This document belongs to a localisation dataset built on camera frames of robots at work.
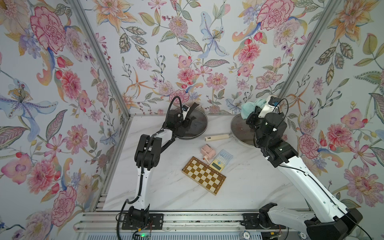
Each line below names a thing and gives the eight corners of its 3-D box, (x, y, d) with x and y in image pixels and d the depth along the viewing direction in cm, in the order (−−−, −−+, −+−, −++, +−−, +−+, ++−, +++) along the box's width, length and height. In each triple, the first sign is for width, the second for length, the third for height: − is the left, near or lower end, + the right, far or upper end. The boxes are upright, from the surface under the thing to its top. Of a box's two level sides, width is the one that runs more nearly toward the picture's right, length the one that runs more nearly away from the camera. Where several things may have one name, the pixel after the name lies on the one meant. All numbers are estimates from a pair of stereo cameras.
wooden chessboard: (181, 172, 92) (180, 171, 90) (192, 157, 98) (193, 155, 96) (215, 196, 83) (216, 195, 81) (226, 178, 90) (226, 176, 88)
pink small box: (209, 161, 96) (209, 158, 93) (199, 152, 101) (200, 148, 97) (216, 155, 99) (217, 152, 96) (206, 146, 103) (207, 143, 100)
